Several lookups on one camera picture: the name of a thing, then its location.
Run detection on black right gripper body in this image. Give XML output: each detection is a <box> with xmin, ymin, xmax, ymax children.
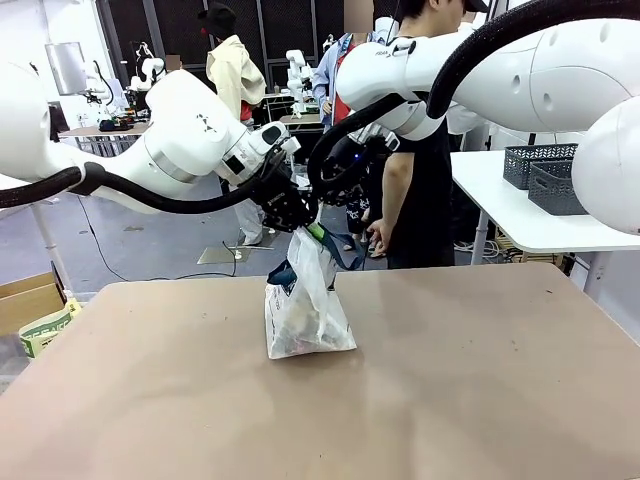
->
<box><xmin>319</xmin><ymin>137</ymin><xmax>391</xmax><ymax>206</ymax></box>

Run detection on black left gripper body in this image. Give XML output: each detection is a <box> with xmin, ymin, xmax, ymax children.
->
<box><xmin>252</xmin><ymin>184</ymin><xmax>311</xmax><ymax>234</ymax></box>

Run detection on translucent shopping bag navy handles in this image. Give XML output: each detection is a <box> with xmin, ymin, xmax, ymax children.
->
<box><xmin>263</xmin><ymin>225</ymin><xmax>367</xmax><ymax>361</ymax></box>

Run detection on packaged goods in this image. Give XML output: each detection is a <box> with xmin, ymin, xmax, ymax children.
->
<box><xmin>276</xmin><ymin>307</ymin><xmax>352</xmax><ymax>352</ymax></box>

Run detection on grey plastic lattice basket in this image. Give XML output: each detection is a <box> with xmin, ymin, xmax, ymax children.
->
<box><xmin>527</xmin><ymin>159</ymin><xmax>590</xmax><ymax>217</ymax></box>
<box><xmin>503</xmin><ymin>143</ymin><xmax>580</xmax><ymax>191</ymax></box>

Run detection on person right forearm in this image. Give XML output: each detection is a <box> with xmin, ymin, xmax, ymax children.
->
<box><xmin>381</xmin><ymin>151</ymin><xmax>417</xmax><ymax>227</ymax></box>

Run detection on person right hand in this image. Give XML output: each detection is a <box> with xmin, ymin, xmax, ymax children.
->
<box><xmin>367</xmin><ymin>219</ymin><xmax>397</xmax><ymax>259</ymax></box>

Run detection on person in blue shirt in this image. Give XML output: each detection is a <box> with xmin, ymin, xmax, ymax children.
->
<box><xmin>312</xmin><ymin>7</ymin><xmax>375</xmax><ymax>132</ymax></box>

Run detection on person in black t-shirt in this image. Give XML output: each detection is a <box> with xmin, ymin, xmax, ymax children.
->
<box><xmin>367</xmin><ymin>0</ymin><xmax>490</xmax><ymax>271</ymax></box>

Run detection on person in cream jacket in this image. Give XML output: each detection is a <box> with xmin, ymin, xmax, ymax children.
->
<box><xmin>197</xmin><ymin>1</ymin><xmax>270</xmax><ymax>246</ymax></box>

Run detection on wooden background desk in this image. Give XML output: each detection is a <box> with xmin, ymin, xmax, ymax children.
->
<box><xmin>58</xmin><ymin>121</ymin><xmax>152</xmax><ymax>157</ymax></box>

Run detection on white side table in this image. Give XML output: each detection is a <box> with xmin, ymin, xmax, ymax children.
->
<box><xmin>449</xmin><ymin>149</ymin><xmax>640</xmax><ymax>301</ymax></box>

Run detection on white table leg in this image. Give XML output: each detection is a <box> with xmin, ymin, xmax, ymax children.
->
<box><xmin>29</xmin><ymin>204</ymin><xmax>76</xmax><ymax>301</ymax></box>

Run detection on green white paper sack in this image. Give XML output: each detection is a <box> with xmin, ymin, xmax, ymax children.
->
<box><xmin>18</xmin><ymin>298</ymin><xmax>83</xmax><ymax>360</ymax></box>

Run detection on brown cardboard box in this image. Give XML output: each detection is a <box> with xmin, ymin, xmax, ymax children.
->
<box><xmin>0</xmin><ymin>272</ymin><xmax>69</xmax><ymax>337</ymax></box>

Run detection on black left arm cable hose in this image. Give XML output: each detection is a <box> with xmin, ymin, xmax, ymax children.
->
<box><xmin>0</xmin><ymin>160</ymin><xmax>284</xmax><ymax>217</ymax></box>

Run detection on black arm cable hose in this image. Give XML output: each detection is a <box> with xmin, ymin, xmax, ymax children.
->
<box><xmin>306</xmin><ymin>8</ymin><xmax>544</xmax><ymax>202</ymax></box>
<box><xmin>0</xmin><ymin>160</ymin><xmax>284</xmax><ymax>217</ymax></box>

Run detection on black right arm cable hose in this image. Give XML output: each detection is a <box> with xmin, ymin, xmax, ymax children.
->
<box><xmin>306</xmin><ymin>8</ymin><xmax>544</xmax><ymax>202</ymax></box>

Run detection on grey wall monitor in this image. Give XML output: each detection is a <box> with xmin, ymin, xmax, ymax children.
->
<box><xmin>44</xmin><ymin>41</ymin><xmax>87</xmax><ymax>97</ymax></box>

